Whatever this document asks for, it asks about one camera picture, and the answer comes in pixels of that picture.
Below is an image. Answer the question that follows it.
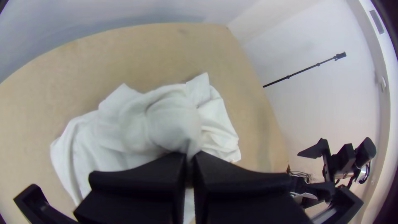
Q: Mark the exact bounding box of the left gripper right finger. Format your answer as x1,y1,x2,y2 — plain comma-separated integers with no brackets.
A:
192,151,311,224

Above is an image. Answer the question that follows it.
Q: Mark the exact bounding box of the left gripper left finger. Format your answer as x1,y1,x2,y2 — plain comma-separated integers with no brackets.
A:
73,151,188,224

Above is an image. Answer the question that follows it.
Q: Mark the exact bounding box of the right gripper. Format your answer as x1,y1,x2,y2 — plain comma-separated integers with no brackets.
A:
297,138,357,183

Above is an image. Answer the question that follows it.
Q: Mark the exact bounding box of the white t-shirt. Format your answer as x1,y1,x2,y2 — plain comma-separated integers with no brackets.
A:
50,72,242,224

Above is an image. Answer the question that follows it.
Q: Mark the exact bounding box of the black tripod stand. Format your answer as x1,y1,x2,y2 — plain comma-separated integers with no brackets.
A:
262,51,347,89

